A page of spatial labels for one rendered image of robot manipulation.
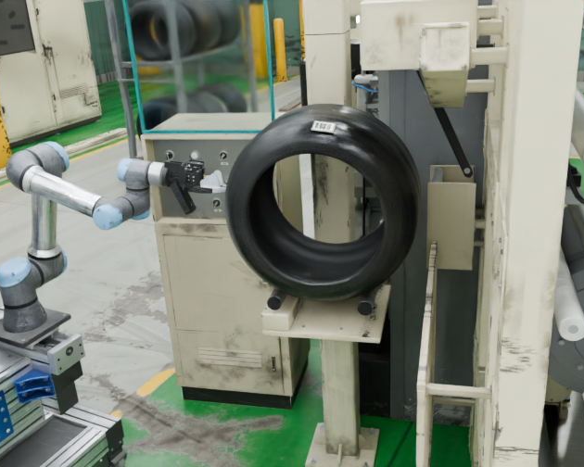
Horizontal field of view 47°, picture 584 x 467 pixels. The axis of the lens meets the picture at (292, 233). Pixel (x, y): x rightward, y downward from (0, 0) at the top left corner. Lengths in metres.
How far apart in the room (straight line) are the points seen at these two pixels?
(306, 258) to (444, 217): 0.47
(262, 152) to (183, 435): 1.55
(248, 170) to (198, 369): 1.40
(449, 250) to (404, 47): 0.91
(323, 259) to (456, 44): 1.06
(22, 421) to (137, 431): 0.66
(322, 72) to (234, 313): 1.18
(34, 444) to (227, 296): 0.94
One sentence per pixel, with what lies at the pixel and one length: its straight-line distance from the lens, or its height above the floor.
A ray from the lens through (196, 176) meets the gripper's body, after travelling 2.09.
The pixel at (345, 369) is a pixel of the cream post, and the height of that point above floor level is 0.43.
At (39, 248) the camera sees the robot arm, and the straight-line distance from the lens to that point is 2.57.
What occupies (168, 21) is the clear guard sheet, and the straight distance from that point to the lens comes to 2.64.
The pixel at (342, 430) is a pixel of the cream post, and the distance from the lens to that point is 2.77.
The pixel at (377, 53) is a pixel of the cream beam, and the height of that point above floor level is 1.68.
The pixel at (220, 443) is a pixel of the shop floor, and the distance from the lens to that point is 2.99.
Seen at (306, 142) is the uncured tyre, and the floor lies 1.41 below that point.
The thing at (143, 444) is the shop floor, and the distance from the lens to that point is 3.07.
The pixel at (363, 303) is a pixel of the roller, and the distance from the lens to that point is 2.02.
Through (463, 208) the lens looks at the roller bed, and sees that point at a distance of 2.19.
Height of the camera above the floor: 1.88
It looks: 22 degrees down
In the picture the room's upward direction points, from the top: 4 degrees counter-clockwise
